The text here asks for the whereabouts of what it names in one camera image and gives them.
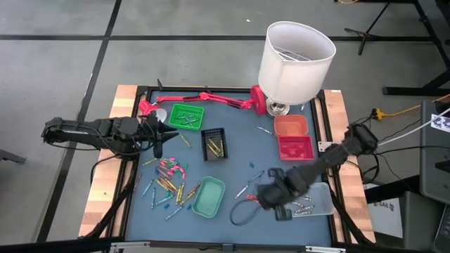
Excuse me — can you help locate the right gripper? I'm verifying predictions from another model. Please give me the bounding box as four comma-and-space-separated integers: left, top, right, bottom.
257, 167, 300, 222

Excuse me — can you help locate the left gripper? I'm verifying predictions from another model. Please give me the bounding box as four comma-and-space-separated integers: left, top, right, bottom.
139, 113, 181, 160

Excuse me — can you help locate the green plastic basket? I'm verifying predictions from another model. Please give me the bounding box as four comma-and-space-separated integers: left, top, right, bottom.
168, 103, 205, 131

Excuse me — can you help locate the black plastic basket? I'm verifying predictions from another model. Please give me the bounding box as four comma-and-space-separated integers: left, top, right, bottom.
200, 127, 229, 162

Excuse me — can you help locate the clear plastic tray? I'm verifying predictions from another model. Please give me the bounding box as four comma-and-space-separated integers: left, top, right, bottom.
281, 181, 335, 217

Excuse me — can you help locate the wooden table side board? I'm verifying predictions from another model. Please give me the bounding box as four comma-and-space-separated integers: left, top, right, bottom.
77, 84, 140, 238
322, 89, 376, 244

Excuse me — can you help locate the red plastic basket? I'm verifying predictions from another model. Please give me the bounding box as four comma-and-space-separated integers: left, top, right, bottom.
277, 135, 316, 162

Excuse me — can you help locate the teal plastic bin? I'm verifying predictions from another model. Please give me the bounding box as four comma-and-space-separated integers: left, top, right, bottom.
191, 176, 226, 219

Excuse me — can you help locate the orange plastic basket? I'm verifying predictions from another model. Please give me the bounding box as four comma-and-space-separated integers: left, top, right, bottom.
273, 114, 310, 138

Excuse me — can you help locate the red dumbbell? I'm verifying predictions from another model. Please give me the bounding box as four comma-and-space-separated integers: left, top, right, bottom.
137, 84, 269, 119

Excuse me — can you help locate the white cardboard box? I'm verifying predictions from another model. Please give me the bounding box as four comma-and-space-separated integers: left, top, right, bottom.
364, 191, 405, 240

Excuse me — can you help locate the white shade table lamp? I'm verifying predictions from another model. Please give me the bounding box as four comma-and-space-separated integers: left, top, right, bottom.
257, 20, 338, 117

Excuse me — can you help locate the grey metal foot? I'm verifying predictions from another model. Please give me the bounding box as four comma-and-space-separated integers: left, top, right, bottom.
0, 149, 27, 164

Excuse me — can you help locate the grey equipment case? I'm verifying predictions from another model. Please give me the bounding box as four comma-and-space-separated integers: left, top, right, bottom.
419, 99, 450, 206

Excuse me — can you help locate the black floor stand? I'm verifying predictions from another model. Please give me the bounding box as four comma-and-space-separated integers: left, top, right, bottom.
382, 0, 450, 97

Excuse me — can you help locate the printed marker sheet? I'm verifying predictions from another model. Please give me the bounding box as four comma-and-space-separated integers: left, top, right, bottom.
430, 112, 450, 134

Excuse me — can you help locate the black tripod stand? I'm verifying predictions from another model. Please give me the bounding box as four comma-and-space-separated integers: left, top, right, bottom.
343, 0, 392, 56

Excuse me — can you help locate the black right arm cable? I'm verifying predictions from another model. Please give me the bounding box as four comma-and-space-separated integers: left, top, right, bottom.
229, 198, 264, 227

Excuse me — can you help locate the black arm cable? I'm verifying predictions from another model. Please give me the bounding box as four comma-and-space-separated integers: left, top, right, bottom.
41, 117, 158, 176
229, 198, 264, 227

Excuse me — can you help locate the black table frame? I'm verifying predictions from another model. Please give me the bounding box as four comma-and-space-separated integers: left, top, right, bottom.
79, 79, 377, 253

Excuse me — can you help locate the silver frame bracket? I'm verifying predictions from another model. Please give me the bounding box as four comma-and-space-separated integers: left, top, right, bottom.
304, 245, 347, 253
110, 240, 152, 253

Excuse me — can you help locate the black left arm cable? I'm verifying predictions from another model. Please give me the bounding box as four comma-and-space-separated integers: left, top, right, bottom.
41, 117, 158, 176

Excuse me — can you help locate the yellow extension cord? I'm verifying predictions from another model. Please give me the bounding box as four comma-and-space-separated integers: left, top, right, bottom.
371, 93, 450, 121

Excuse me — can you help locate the white cable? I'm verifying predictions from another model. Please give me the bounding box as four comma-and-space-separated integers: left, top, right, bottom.
376, 106, 450, 148

